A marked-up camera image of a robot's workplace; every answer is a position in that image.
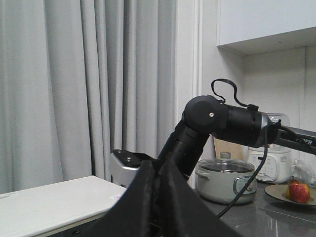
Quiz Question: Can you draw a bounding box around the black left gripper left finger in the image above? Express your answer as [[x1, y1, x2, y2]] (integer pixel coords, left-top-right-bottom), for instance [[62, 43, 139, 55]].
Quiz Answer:
[[82, 160, 158, 237]]

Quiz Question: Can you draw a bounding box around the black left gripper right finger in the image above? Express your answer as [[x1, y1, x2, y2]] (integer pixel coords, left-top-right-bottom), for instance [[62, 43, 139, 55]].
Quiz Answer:
[[159, 159, 240, 237]]

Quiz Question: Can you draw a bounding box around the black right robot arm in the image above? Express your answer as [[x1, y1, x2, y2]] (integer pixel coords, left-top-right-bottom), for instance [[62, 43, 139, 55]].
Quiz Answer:
[[158, 95, 316, 237]]

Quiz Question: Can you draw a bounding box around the white Toshiba toaster oven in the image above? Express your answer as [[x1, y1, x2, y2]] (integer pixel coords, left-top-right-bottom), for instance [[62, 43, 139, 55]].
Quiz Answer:
[[0, 176, 126, 237]]

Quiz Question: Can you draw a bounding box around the grey pot with glass lid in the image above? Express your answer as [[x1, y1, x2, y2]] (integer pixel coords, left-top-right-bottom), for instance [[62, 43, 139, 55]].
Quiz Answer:
[[195, 152, 255, 204]]

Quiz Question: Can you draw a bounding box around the wooden cutting board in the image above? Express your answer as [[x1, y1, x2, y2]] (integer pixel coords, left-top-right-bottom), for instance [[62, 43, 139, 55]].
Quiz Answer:
[[213, 138, 247, 161]]

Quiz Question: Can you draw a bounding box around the dark round plate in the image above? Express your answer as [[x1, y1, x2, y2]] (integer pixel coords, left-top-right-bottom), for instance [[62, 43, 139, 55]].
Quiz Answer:
[[264, 184, 316, 206]]

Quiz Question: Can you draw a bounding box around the white rice cooker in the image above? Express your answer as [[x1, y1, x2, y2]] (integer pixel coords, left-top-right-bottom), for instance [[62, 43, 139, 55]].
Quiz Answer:
[[245, 114, 292, 184]]

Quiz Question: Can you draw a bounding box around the red apple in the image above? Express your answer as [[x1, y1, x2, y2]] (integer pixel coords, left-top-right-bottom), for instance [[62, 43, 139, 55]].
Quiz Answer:
[[285, 179, 310, 203]]

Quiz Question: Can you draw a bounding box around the clear plastic bag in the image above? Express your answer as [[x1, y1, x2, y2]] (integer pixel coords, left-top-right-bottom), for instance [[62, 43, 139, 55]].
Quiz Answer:
[[291, 159, 316, 189]]

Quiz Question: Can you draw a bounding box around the grey curtain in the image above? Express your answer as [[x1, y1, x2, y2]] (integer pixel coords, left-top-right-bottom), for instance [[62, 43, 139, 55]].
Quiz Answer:
[[0, 0, 176, 193]]

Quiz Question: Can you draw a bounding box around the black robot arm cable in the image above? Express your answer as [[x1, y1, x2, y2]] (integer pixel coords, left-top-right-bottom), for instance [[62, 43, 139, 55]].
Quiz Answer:
[[211, 79, 316, 218]]

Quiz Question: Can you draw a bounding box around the white wall cabinet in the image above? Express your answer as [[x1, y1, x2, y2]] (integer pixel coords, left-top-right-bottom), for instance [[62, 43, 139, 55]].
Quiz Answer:
[[217, 0, 316, 56]]

